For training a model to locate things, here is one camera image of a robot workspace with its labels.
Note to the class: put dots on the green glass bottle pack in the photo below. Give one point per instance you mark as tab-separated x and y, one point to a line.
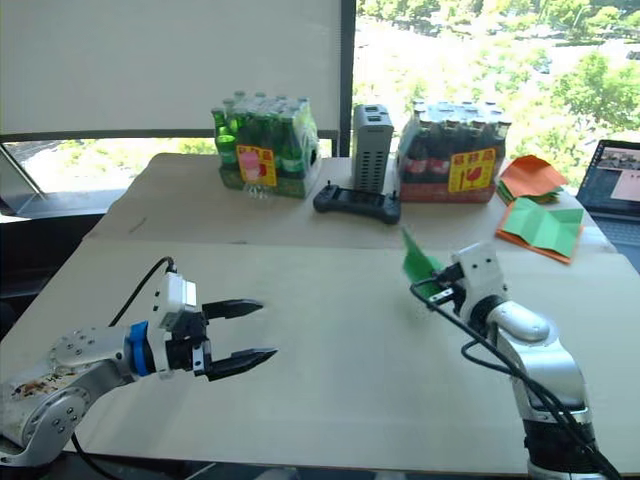
265	150

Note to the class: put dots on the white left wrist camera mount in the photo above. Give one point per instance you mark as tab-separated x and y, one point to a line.
175	295

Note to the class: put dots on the dark cola bottle pack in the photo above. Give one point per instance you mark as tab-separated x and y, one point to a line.
450	155

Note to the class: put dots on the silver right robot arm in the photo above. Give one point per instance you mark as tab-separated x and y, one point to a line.
545	365

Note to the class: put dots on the open laptop computer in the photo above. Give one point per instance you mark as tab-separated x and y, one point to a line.
617	185

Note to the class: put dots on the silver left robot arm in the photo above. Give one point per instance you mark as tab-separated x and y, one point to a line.
75	350

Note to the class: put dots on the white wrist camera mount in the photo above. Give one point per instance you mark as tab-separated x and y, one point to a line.
482	270
175	295

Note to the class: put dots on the black handheld controller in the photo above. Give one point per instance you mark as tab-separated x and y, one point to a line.
357	202

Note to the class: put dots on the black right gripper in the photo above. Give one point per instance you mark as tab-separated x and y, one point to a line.
457	287

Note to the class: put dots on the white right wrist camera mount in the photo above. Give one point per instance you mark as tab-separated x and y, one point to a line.
482	270

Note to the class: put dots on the white roller blind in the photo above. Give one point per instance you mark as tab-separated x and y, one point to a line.
170	65

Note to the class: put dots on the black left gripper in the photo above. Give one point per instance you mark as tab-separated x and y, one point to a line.
187	345

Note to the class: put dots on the dark window frame post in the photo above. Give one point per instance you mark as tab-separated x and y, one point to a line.
348	75

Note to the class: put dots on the grey perforated power unit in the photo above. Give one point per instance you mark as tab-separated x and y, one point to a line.
371	150

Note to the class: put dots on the creased green paper sheet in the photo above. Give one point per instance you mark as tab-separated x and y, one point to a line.
545	222

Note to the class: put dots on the orange folded paper stack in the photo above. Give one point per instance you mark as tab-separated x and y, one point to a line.
532	177

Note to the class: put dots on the green paper sheet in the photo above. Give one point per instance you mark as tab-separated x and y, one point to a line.
417	260
545	222

